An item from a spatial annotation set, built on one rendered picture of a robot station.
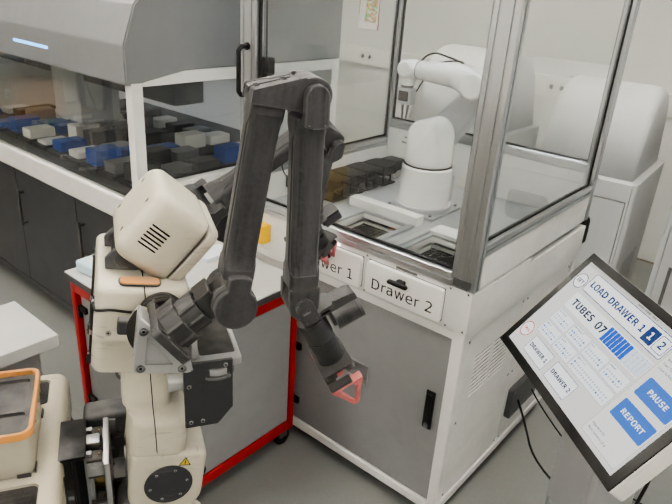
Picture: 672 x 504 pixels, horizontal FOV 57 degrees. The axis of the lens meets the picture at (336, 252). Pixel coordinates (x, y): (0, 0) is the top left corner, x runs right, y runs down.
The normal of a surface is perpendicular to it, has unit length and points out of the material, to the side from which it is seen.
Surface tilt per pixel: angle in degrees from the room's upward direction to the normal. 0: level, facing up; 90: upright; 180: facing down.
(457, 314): 90
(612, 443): 50
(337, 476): 0
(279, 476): 0
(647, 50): 90
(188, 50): 90
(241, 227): 89
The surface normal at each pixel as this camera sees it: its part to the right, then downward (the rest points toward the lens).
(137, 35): 0.76, 0.31
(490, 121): -0.64, 0.27
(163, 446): 0.33, 0.40
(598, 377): -0.72, -0.59
